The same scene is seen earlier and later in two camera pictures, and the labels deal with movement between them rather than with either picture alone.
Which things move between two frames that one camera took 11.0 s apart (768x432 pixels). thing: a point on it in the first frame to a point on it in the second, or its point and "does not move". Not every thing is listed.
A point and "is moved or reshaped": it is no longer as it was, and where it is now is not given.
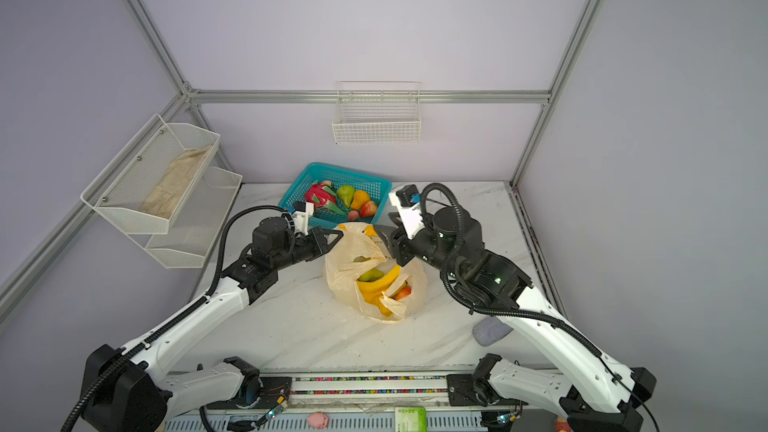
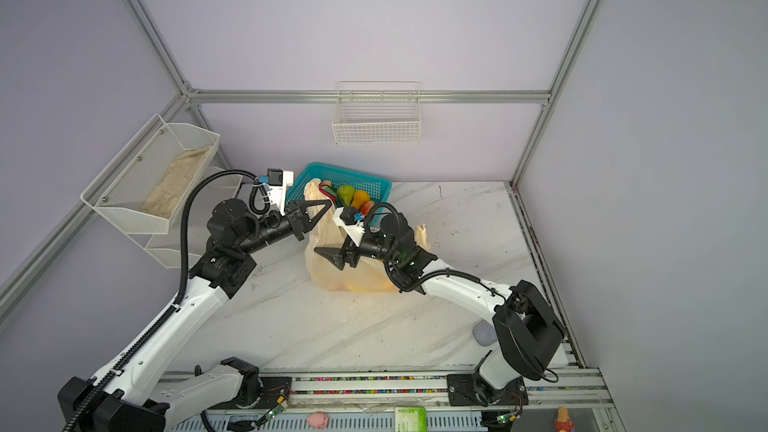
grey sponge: x=488 y=330 does not move
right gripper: x=394 y=238 to x=340 y=257
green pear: x=347 y=193 does not move
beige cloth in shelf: x=165 y=197 does not move
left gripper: x=338 y=234 to x=307 y=223
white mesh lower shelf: x=194 y=230 does not move
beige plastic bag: x=349 y=252 is moved or reshaped
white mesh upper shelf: x=149 y=182 does not move
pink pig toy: x=318 y=420 does not move
